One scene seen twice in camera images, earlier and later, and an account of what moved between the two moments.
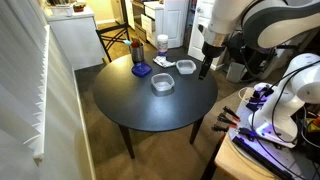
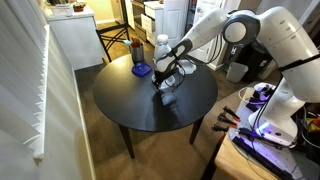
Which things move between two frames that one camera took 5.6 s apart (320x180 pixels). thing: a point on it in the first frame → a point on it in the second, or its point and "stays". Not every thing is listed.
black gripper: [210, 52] → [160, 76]
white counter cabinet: [78, 37] stays
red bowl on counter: [79, 8] stays
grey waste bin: [234, 73] stays
